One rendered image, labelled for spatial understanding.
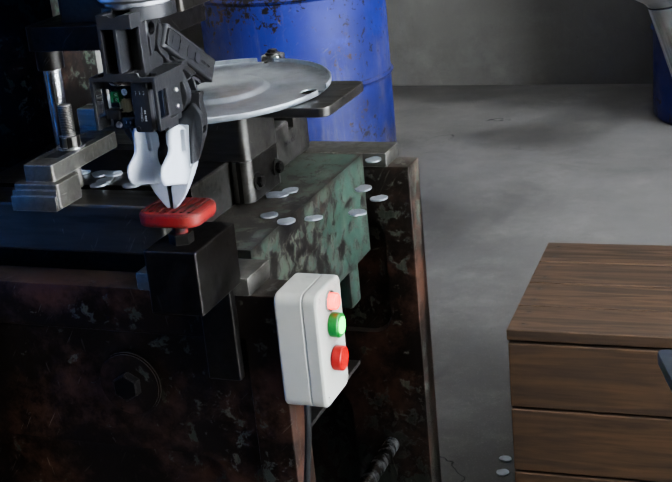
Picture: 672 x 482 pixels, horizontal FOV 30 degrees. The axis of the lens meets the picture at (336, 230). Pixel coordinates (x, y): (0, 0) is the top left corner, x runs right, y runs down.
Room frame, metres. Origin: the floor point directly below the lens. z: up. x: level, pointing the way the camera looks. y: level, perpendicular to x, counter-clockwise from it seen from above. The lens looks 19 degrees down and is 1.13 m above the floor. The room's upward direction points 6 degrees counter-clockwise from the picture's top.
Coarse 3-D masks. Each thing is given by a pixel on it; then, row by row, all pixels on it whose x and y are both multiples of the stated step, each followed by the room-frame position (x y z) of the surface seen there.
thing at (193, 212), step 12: (156, 204) 1.24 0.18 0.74; (180, 204) 1.23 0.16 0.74; (192, 204) 1.22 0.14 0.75; (204, 204) 1.22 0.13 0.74; (144, 216) 1.21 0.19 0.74; (156, 216) 1.20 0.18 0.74; (168, 216) 1.20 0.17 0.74; (180, 216) 1.20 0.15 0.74; (192, 216) 1.19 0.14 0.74; (204, 216) 1.21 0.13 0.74; (180, 228) 1.22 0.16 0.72
